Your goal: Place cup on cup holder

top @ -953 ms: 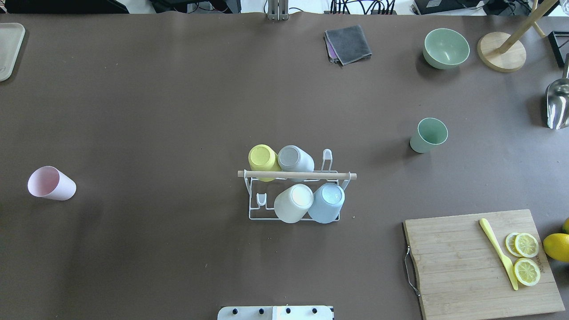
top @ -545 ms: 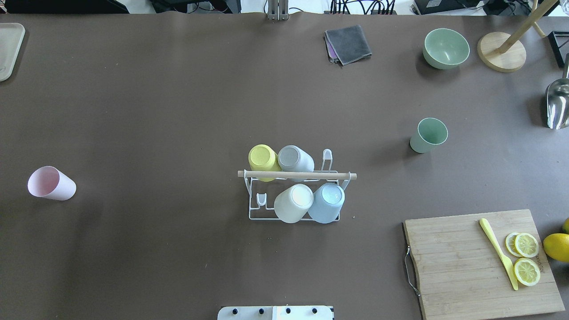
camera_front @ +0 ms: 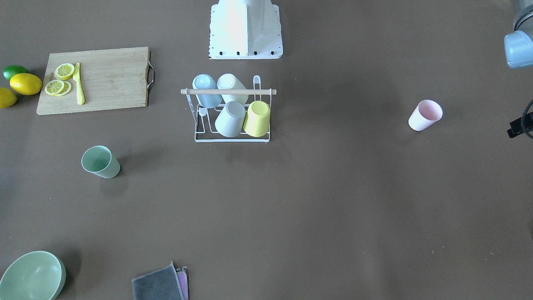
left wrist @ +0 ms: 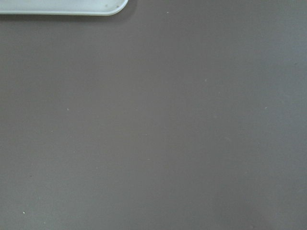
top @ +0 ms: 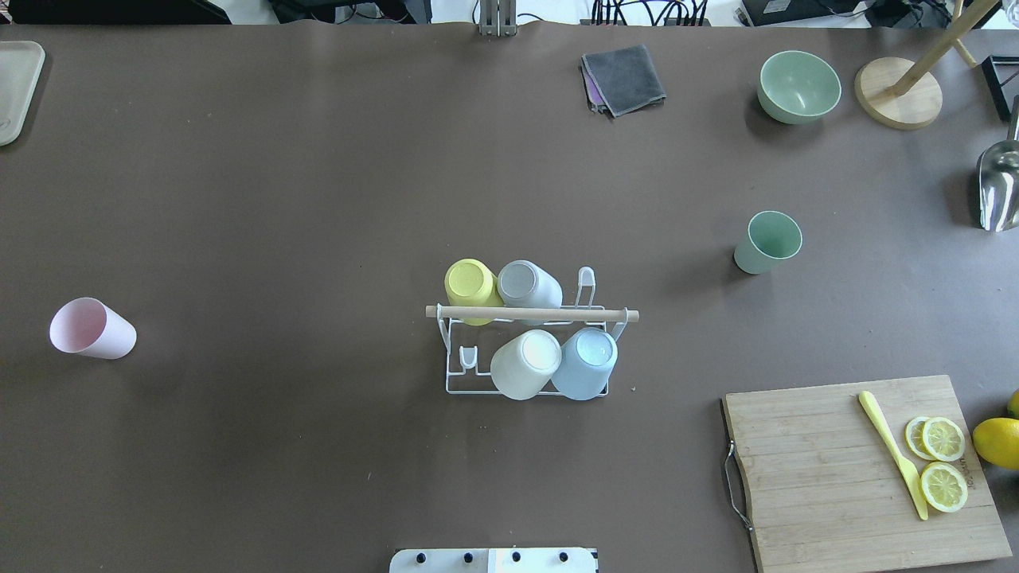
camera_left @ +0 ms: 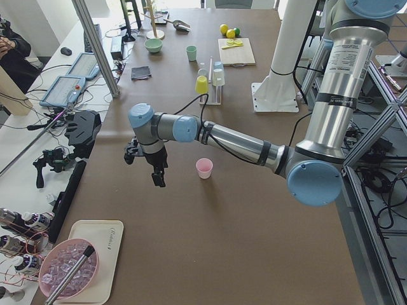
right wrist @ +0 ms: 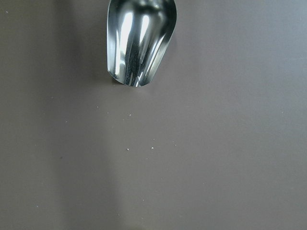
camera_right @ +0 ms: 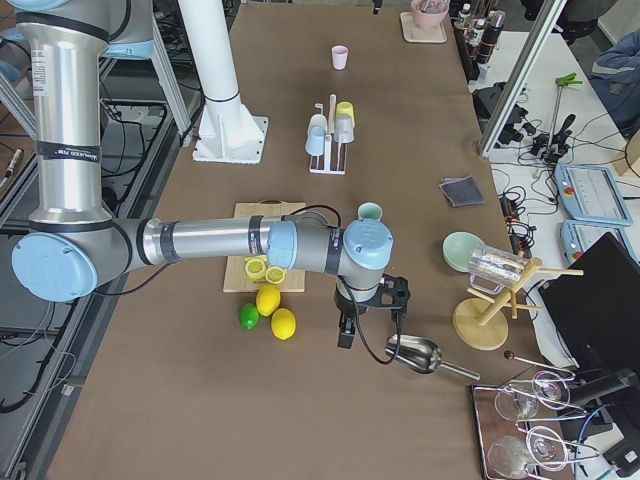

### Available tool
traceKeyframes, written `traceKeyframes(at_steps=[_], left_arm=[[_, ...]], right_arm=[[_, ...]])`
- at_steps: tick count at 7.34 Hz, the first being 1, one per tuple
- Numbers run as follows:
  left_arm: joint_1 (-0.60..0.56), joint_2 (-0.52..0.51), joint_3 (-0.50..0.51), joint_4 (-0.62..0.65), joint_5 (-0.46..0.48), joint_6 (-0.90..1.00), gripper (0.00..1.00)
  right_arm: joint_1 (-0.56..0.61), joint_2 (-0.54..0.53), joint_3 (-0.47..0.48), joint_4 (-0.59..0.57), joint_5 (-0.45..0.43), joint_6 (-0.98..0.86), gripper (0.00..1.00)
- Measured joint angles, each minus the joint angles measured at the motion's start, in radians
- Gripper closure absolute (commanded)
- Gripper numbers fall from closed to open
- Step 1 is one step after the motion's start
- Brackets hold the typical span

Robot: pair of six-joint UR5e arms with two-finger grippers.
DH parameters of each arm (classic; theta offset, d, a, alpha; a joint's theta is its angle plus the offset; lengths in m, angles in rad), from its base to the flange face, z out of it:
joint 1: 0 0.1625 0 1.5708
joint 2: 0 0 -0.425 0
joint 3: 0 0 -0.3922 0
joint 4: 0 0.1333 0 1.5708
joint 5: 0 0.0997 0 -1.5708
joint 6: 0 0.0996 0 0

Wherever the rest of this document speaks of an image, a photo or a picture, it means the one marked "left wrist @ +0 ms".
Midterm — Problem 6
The white plastic tray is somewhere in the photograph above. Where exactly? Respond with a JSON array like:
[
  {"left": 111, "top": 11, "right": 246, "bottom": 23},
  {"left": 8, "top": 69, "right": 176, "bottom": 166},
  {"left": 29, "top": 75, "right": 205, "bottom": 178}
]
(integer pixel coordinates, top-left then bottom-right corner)
[{"left": 0, "top": 0, "right": 128, "bottom": 16}]

